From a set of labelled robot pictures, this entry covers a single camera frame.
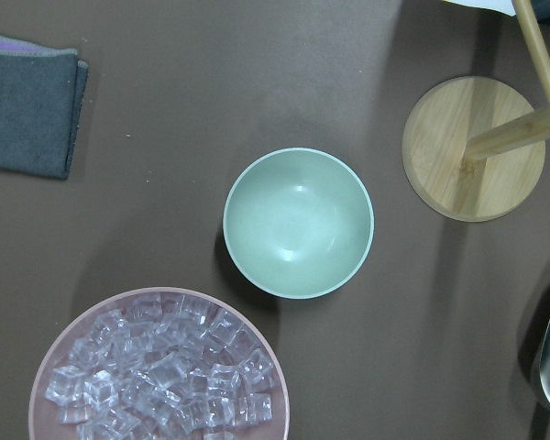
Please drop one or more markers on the pile of ice cubes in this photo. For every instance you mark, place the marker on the pile of ice cubes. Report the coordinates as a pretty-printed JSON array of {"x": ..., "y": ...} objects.
[{"x": 165, "y": 366}]

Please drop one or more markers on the green bowl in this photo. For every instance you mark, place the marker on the green bowl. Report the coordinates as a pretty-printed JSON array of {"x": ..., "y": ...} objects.
[{"x": 298, "y": 223}]

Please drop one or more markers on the wooden mug tree stand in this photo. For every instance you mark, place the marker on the wooden mug tree stand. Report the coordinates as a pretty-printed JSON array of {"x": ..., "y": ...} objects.
[{"x": 473, "y": 148}]

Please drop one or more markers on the grey folded cloth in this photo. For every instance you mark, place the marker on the grey folded cloth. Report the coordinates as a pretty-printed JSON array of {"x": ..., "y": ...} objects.
[{"x": 41, "y": 98}]

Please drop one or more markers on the pink bowl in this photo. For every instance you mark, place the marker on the pink bowl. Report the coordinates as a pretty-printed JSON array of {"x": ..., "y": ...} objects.
[{"x": 43, "y": 414}]

